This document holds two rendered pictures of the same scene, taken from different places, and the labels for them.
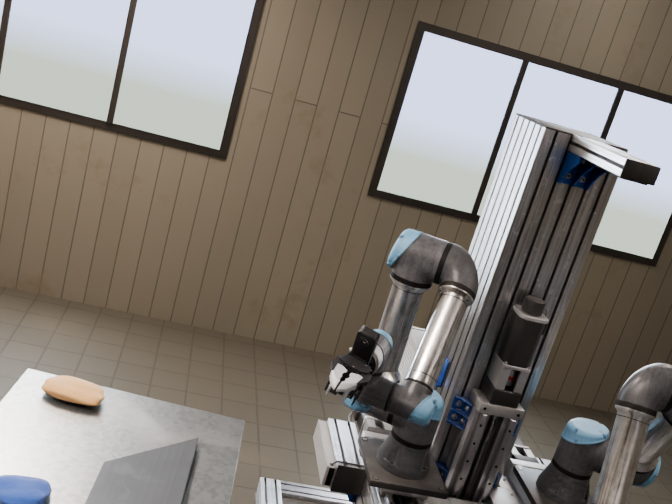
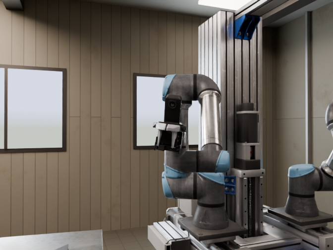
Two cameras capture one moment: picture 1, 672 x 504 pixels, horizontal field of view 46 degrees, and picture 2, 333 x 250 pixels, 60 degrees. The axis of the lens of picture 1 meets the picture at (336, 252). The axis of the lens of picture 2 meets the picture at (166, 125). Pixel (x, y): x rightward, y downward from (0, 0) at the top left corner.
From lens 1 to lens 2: 107 cm
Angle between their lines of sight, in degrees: 18
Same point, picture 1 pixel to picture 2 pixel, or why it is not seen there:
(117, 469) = not seen: outside the picture
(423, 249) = (181, 79)
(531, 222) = (229, 63)
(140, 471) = not seen: outside the picture
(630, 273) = not seen: hidden behind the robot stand
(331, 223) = (121, 166)
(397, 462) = (209, 220)
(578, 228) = (253, 62)
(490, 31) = (162, 70)
